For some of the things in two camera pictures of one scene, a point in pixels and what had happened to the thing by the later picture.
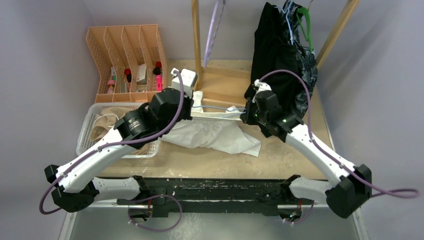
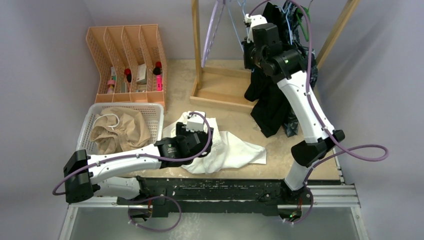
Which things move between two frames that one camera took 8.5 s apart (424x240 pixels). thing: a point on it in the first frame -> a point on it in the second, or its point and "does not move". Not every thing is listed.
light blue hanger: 224,109 -> 242,6
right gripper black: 247,117 -> 248,46
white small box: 142,74 does not move
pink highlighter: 159,83 does not move
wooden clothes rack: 217,87 does not move
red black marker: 128,73 does not move
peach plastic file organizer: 131,61 does not move
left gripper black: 189,102 -> 182,132
